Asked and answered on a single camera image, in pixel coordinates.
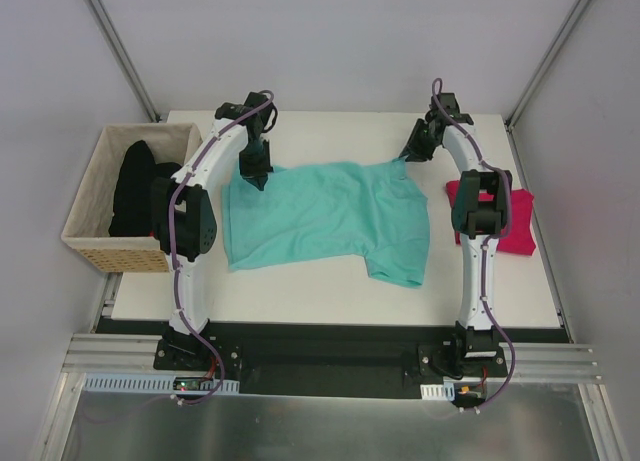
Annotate teal t shirt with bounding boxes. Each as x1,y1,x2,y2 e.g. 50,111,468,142
221,159,430,288

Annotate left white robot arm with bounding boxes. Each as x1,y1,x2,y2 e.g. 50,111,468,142
151,90,278,371

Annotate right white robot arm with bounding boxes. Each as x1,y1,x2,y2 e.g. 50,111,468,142
400,93,511,380

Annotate black t shirt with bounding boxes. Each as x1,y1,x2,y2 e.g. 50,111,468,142
108,140,181,237

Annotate folded pink t shirt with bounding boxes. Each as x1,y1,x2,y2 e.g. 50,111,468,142
445,179,537,257

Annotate wicker laundry basket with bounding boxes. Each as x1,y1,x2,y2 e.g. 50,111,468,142
61,123,202,273

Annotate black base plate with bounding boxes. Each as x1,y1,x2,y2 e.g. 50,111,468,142
153,322,508,399

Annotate aluminium rail frame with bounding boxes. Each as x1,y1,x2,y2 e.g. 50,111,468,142
62,275,601,382

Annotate right slotted cable duct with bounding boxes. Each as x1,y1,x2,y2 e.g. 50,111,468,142
420,382,455,402

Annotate slotted cable duct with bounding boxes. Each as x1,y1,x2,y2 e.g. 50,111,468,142
420,382,455,402
84,373,240,396

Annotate left slotted cable duct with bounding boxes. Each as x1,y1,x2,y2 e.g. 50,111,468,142
84,373,240,396

